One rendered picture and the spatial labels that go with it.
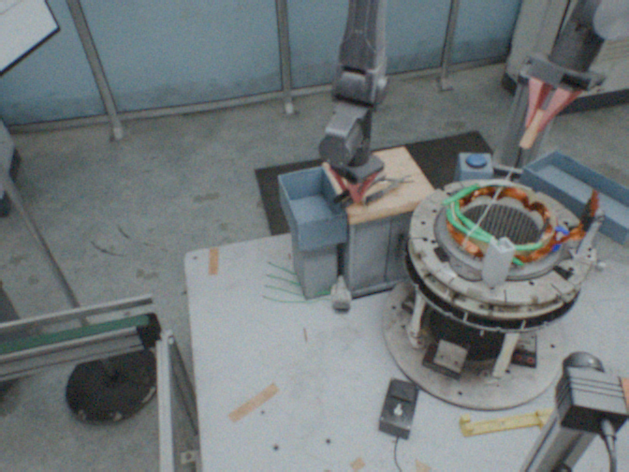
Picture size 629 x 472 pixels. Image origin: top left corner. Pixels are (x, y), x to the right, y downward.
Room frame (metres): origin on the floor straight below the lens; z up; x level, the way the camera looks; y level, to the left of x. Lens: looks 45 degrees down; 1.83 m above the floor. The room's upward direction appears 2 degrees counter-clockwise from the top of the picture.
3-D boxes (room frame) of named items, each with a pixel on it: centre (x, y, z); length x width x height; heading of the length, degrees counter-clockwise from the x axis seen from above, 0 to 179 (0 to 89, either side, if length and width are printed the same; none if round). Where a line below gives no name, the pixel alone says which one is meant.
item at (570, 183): (0.88, -0.58, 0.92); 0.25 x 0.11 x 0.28; 34
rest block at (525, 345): (0.67, -0.44, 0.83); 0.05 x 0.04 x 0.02; 163
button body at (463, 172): (1.02, -0.38, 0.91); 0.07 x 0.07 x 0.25; 82
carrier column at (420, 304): (0.70, -0.22, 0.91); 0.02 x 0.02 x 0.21
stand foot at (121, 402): (1.09, 0.76, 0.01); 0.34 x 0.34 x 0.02
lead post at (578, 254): (0.66, -0.46, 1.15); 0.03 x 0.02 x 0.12; 101
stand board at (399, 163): (0.93, -0.15, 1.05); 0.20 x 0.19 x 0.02; 105
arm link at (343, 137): (0.76, -0.06, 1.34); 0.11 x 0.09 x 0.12; 155
